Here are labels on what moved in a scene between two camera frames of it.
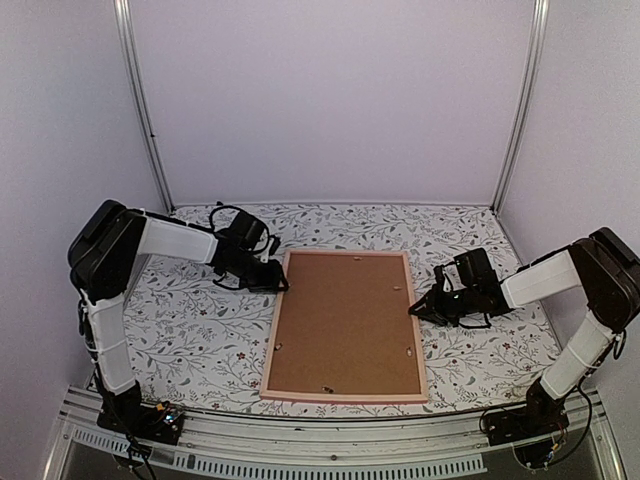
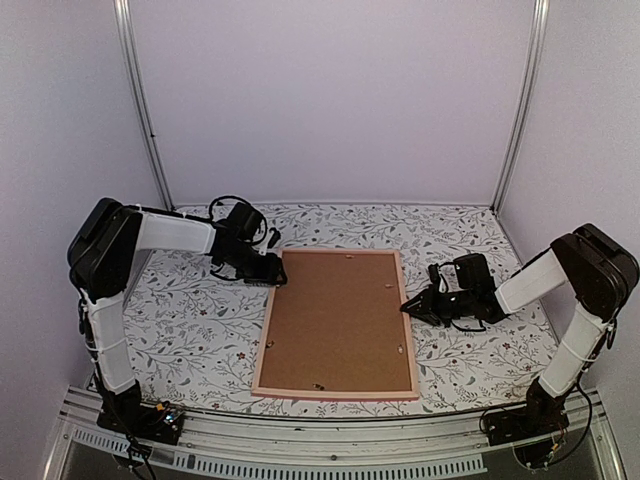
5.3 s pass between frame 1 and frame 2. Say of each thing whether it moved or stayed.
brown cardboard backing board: stayed
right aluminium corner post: stayed
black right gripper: stayed
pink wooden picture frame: moved
